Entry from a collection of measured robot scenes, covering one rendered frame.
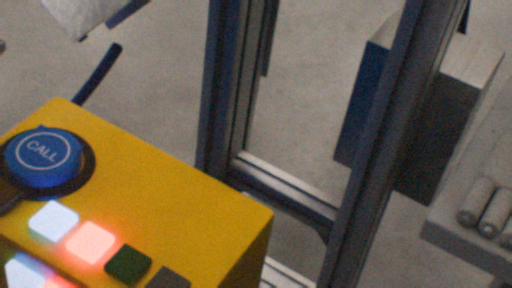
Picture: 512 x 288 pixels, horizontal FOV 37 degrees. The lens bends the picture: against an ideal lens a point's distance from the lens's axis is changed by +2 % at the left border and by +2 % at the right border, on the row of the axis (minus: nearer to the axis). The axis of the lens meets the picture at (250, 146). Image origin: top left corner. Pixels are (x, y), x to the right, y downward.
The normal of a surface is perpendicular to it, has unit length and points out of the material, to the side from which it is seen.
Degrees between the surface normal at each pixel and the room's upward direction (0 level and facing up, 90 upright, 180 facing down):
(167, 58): 0
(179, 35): 0
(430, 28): 90
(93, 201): 0
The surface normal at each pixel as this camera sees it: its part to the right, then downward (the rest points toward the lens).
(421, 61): -0.51, 0.57
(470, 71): 0.11, -0.69
